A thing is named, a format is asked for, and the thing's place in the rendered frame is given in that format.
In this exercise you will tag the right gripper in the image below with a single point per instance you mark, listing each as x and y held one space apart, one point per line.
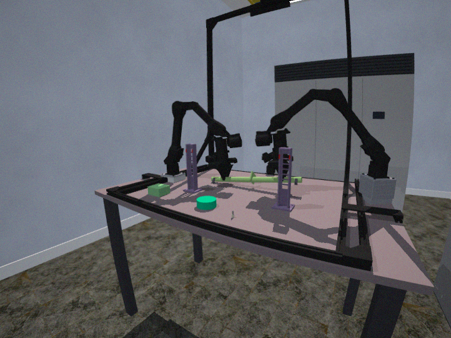
224 168

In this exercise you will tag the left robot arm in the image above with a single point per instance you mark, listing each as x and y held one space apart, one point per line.
378 167

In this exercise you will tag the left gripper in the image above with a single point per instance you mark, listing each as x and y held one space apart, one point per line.
275 163

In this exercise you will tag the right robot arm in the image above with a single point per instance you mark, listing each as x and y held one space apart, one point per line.
176 152

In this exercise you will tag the green block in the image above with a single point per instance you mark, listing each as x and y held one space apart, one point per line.
158 190

